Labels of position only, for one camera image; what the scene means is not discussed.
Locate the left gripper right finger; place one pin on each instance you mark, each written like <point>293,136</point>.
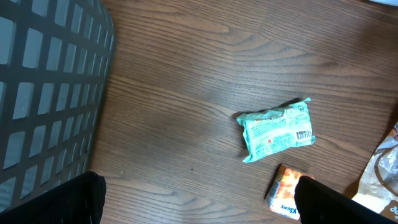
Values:
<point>319,204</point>

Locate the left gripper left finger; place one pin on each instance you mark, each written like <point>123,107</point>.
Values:
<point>80,200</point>

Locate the orange white small box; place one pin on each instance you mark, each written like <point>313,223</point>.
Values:
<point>281,196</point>

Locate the brown white snack bag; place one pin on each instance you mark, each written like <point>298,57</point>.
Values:
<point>377,188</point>

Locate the teal snack packet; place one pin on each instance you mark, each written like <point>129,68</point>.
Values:
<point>275,130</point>

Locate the white barcode scanner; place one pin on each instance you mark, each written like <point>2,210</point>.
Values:
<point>386,2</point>

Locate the grey plastic shopping basket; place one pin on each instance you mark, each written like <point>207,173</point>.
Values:
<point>56,56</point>

